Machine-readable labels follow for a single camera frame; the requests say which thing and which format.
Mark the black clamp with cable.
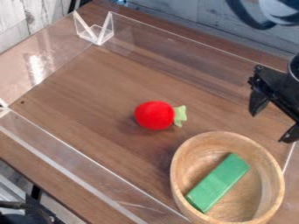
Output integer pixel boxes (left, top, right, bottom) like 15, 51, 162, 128
0, 194, 67, 224

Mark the clear acrylic corner bracket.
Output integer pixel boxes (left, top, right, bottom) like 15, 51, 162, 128
72, 11, 115, 46

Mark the red plush tomato toy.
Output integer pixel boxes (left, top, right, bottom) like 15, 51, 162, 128
135, 101, 187, 130

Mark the green rectangular block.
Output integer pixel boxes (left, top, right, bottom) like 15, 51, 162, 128
184, 153, 250, 214

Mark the brown wooden bowl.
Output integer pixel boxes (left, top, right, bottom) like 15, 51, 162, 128
171, 131, 286, 224

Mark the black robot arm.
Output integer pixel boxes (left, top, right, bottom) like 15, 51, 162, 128
247, 53, 299, 144

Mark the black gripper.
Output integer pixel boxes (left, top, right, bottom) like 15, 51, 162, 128
247, 65, 299, 144

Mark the clear acrylic front wall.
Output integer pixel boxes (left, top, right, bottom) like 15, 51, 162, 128
0, 108, 191, 224

